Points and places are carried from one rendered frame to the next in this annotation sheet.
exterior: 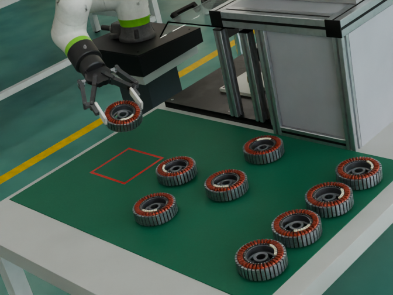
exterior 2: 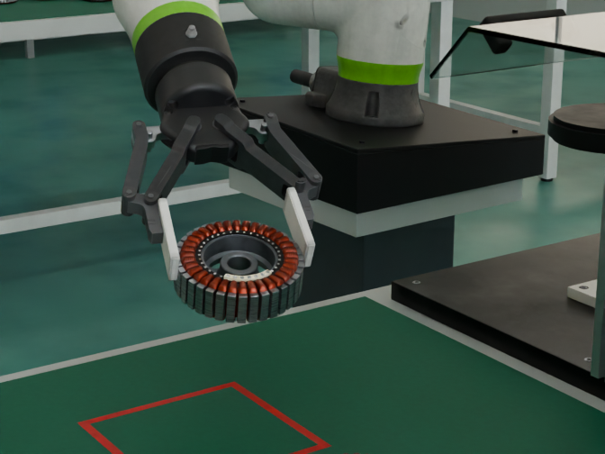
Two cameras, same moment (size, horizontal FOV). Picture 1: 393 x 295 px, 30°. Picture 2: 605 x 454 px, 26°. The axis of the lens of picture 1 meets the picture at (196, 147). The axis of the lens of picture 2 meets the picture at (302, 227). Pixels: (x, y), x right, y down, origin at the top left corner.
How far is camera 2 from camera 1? 103 cm
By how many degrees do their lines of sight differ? 12
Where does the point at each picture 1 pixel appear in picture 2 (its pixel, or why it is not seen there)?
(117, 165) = (173, 425)
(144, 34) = (394, 110)
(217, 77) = (565, 259)
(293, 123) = not seen: outside the picture
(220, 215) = not seen: outside the picture
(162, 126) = (363, 348)
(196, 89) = (497, 274)
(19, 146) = (56, 331)
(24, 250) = not seen: outside the picture
